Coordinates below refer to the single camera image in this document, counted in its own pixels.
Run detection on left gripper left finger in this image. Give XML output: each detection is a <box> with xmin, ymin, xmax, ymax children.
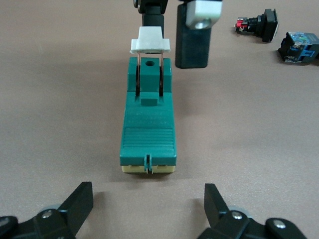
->
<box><xmin>0</xmin><ymin>181</ymin><xmax>94</xmax><ymax>239</ymax></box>

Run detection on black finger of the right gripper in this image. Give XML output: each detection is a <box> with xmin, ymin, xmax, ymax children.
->
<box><xmin>133</xmin><ymin>0</ymin><xmax>169</xmax><ymax>27</ymax></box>
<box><xmin>175</xmin><ymin>0</ymin><xmax>223</xmax><ymax>69</ymax></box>

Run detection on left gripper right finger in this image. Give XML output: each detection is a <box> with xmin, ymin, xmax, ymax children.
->
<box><xmin>196</xmin><ymin>183</ymin><xmax>310</xmax><ymax>239</ymax></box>

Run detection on green load switch white handle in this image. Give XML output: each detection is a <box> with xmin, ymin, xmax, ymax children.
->
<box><xmin>119</xmin><ymin>26</ymin><xmax>178</xmax><ymax>175</ymax></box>

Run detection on brown paper table cover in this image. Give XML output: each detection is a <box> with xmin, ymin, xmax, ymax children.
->
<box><xmin>0</xmin><ymin>0</ymin><xmax>319</xmax><ymax>239</ymax></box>

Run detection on black switch red block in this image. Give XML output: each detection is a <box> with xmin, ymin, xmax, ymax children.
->
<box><xmin>234</xmin><ymin>8</ymin><xmax>279</xmax><ymax>43</ymax></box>

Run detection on green push button switch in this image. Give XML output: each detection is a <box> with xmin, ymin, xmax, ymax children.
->
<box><xmin>277</xmin><ymin>31</ymin><xmax>319</xmax><ymax>66</ymax></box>

